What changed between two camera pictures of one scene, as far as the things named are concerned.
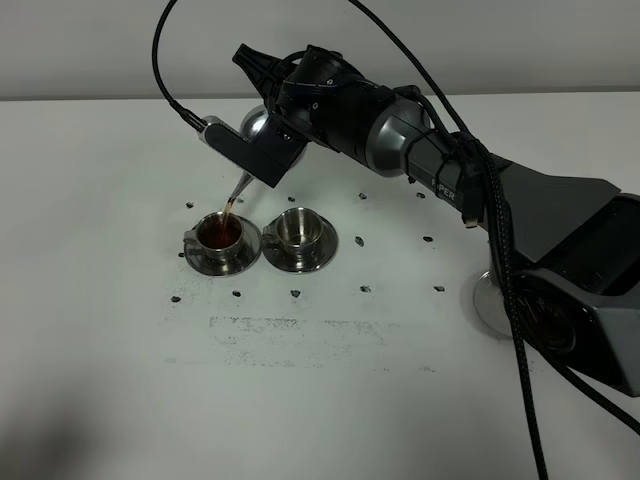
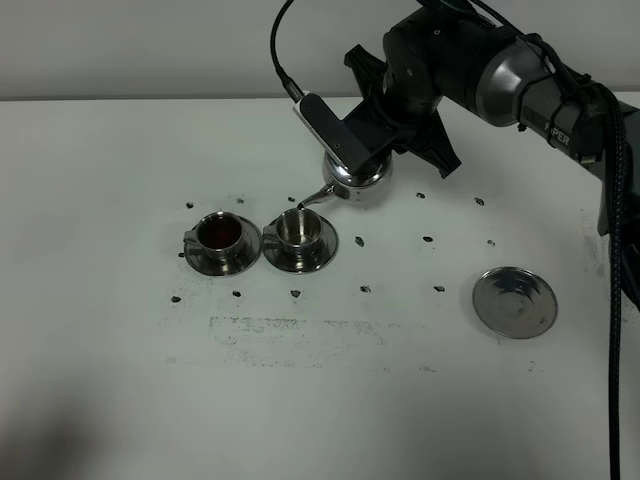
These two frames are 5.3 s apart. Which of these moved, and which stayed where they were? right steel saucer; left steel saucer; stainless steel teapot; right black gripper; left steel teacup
Moved: stainless steel teapot; right black gripper
Stayed: left steel teacup; right steel saucer; left steel saucer
